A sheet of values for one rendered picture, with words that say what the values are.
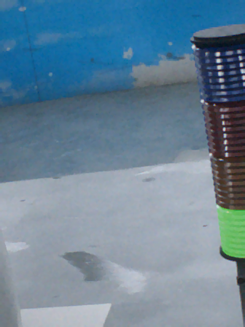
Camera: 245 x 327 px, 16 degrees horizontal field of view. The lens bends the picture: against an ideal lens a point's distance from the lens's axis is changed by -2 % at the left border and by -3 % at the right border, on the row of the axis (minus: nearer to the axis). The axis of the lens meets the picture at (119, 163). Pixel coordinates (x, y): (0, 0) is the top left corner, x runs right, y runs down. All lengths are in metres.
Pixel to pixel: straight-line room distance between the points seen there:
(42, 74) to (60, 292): 5.41
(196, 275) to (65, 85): 5.41
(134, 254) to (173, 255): 0.07
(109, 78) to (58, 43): 0.46
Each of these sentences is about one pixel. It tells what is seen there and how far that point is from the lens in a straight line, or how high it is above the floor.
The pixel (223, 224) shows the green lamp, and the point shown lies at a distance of 0.74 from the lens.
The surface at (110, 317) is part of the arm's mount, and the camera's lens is 1.15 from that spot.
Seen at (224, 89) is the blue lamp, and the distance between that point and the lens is 0.69.
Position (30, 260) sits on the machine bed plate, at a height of 0.80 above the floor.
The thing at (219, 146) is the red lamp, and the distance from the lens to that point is 0.71.
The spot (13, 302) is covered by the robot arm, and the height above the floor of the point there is 0.95.
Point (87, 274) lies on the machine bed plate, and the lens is 1.36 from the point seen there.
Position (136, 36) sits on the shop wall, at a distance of 6.48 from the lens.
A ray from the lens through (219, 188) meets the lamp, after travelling 0.73.
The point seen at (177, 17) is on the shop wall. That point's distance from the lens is 6.42.
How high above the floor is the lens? 1.33
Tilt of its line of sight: 16 degrees down
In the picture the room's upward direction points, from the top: 10 degrees counter-clockwise
